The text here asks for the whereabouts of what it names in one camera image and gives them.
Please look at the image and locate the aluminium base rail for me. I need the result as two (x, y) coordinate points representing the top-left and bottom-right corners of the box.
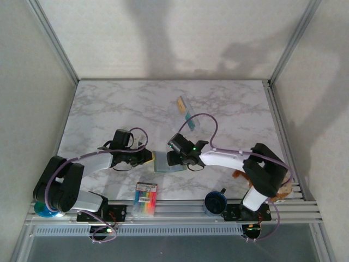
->
(26, 200), (325, 225)

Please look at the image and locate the aluminium side rail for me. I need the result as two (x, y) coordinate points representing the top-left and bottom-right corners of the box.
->
(262, 81), (314, 203)

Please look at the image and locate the grey slotted cable duct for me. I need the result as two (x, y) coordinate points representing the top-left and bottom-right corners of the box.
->
(31, 225), (245, 237)

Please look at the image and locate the teal VIP credit card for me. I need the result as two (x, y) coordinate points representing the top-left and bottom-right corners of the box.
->
(184, 112), (197, 129)

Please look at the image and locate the clear acrylic card stand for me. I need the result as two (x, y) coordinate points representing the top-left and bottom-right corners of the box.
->
(173, 94), (202, 133)

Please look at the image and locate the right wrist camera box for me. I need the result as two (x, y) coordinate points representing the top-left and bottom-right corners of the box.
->
(167, 133), (192, 153)

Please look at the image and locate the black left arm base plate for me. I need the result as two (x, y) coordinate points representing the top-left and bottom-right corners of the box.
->
(76, 204), (128, 222)

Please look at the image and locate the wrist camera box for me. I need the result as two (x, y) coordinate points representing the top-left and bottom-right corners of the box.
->
(112, 129), (146, 150)
(167, 133), (192, 153)

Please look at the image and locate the dark blue mug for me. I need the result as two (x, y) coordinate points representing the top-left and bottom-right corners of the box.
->
(204, 188), (227, 217)

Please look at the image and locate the blue round container green lid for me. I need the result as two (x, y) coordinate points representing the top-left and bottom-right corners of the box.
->
(34, 201), (65, 218)

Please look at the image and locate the gold credit card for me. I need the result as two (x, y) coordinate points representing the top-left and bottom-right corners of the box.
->
(177, 97), (189, 113)

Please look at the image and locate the aluminium frame post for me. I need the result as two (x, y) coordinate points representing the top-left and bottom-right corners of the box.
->
(268, 0), (322, 86)
(26, 0), (80, 85)

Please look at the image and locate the brown plush toy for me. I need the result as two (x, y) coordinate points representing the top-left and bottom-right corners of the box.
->
(232, 169), (294, 204)

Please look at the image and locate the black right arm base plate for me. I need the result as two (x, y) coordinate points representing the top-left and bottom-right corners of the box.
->
(223, 203), (272, 222)

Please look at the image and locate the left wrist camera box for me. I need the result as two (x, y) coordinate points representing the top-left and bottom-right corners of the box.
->
(112, 129), (146, 150)

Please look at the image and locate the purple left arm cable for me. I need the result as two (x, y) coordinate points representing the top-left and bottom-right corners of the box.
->
(45, 127), (149, 243)

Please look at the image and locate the highlighter marker pack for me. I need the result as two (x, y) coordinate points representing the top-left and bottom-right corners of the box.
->
(132, 182), (159, 218)

